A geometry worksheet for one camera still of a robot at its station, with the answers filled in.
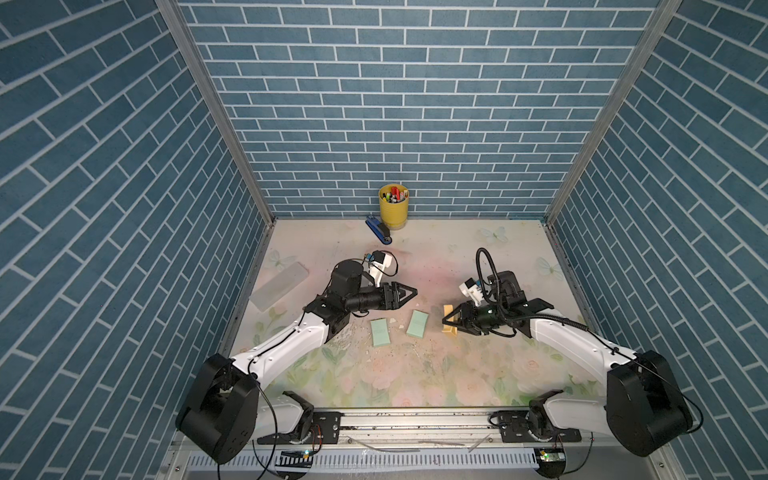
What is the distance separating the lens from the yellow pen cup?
111 cm

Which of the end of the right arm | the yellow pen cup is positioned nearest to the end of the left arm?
the end of the right arm

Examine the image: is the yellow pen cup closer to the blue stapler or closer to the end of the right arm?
the blue stapler

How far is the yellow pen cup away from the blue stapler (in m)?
0.02

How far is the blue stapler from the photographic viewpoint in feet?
3.74
